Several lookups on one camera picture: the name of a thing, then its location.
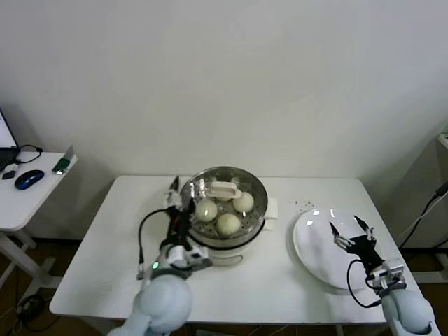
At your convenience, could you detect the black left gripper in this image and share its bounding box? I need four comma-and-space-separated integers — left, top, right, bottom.
163, 174, 197, 248

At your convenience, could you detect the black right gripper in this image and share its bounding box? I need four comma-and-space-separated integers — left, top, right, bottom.
328, 214, 384, 271

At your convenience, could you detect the round glass lid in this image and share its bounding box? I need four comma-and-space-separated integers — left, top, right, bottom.
178, 167, 269, 242

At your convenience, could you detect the perforated steel steamer basket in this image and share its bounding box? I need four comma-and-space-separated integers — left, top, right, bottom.
177, 167, 270, 248

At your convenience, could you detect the white round plate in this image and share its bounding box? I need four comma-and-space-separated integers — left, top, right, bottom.
292, 208, 378, 291

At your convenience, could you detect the green and white device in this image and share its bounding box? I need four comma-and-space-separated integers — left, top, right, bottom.
52, 146, 78, 176

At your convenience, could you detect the white side desk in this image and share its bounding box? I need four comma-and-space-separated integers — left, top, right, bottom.
0, 150, 78, 291

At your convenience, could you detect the blue computer mouse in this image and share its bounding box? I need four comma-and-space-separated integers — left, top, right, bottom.
14, 169, 46, 191

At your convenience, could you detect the black laptop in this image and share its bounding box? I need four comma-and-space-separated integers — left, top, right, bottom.
0, 106, 20, 172

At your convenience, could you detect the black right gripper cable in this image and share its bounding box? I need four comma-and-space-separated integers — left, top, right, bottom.
346, 258, 384, 309

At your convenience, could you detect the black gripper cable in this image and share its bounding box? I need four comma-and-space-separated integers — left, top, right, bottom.
346, 258, 384, 309
136, 206, 176, 281

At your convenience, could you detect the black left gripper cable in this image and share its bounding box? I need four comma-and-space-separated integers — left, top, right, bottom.
136, 206, 176, 281

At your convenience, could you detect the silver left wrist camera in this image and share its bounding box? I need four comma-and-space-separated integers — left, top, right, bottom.
187, 246, 214, 270

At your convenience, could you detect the white wall power cable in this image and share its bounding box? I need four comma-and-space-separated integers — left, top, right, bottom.
398, 195, 448, 246

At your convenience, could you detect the thin black desk cable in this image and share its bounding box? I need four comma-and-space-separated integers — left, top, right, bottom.
15, 144, 45, 165

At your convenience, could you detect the black floor cable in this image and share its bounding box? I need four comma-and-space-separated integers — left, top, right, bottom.
12, 293, 57, 333

